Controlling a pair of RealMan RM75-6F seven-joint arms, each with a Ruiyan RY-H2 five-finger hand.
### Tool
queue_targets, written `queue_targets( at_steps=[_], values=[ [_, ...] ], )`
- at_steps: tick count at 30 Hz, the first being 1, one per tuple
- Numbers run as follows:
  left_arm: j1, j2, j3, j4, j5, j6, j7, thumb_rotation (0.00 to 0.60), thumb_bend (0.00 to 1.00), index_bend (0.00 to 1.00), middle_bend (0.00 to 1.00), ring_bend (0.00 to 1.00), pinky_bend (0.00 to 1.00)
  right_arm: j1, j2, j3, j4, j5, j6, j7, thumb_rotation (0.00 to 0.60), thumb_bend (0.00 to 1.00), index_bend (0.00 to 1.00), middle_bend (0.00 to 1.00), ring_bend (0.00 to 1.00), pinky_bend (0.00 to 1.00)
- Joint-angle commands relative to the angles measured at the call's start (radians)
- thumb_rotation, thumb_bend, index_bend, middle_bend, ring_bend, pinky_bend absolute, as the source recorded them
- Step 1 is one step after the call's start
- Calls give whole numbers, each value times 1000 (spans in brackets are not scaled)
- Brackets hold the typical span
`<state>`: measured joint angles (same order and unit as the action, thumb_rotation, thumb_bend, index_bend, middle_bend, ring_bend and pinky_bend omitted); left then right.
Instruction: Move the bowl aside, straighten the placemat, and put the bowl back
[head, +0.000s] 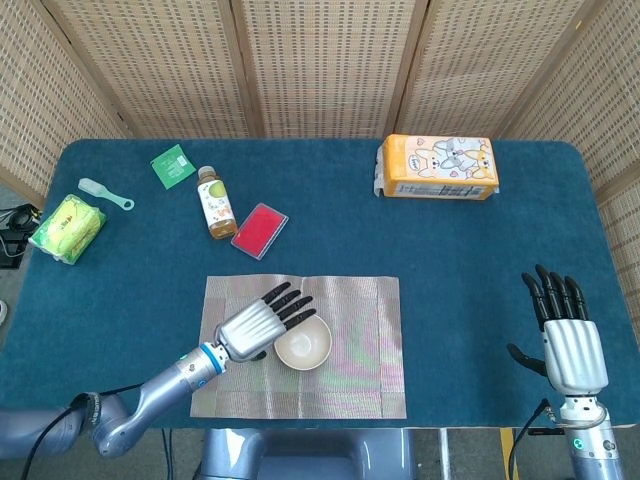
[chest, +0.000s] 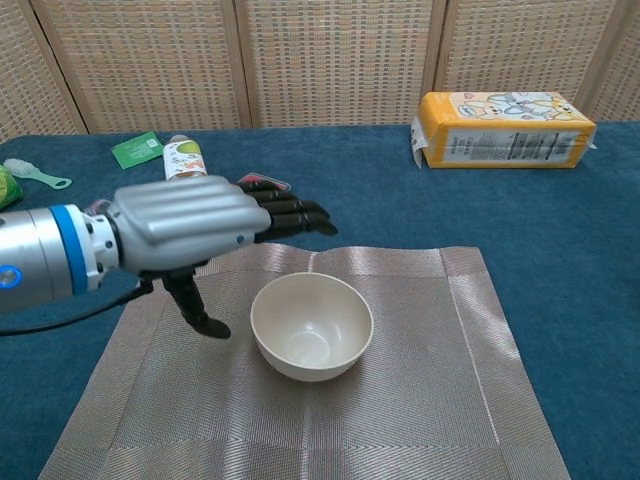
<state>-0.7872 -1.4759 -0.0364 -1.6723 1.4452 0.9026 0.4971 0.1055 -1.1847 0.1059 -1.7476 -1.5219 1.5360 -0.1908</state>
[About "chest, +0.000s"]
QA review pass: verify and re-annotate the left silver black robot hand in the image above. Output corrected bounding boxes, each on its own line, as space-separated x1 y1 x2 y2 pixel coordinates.
107 174 340 340

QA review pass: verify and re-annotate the white bowl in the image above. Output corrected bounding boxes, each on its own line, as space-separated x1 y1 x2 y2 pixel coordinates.
249 272 375 384

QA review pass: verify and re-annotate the beige woven placemat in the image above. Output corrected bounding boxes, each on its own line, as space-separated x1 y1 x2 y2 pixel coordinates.
37 243 574 480

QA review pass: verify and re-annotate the amber juice bottle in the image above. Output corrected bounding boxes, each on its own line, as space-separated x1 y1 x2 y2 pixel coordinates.
162 134 209 182

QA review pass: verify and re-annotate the red pad clear case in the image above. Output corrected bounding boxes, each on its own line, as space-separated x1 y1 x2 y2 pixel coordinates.
237 171 293 192

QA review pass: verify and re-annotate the green square sachet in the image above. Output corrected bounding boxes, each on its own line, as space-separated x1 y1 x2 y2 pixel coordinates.
110 130 165 171

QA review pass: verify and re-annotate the mint green brush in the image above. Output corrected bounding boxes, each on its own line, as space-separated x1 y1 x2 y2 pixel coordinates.
2 157 73 187

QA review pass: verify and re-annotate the green yellow tissue pack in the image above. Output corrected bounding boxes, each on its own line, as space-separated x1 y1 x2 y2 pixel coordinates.
0 164 24 211

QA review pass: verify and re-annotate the woven bamboo folding screen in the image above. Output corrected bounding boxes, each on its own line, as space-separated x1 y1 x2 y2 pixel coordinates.
0 0 640 144

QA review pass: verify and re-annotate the orange cartoon tissue pack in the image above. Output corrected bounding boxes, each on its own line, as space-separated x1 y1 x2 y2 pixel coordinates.
410 90 599 170

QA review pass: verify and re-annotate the blue felt table cover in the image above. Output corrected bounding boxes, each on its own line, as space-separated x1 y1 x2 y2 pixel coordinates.
0 121 640 480

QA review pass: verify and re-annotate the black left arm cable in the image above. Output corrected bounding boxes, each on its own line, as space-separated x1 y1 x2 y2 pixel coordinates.
0 279 154 337

